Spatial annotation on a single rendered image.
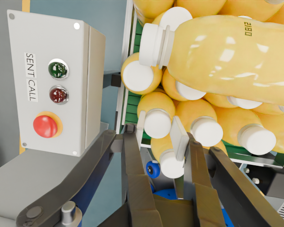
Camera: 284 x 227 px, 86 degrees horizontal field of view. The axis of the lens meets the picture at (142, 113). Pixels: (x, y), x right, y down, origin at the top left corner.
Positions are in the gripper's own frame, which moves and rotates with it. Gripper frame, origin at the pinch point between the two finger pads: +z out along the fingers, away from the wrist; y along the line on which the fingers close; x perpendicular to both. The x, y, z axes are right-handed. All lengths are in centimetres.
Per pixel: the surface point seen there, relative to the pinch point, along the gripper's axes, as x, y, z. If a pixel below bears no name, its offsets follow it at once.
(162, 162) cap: -5.9, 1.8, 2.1
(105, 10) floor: 42, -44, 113
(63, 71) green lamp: 5.3, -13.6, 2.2
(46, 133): -4.1, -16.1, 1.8
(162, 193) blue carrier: -23.7, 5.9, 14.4
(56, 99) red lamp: 1.4, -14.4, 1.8
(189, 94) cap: 4.9, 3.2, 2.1
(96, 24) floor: 32, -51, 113
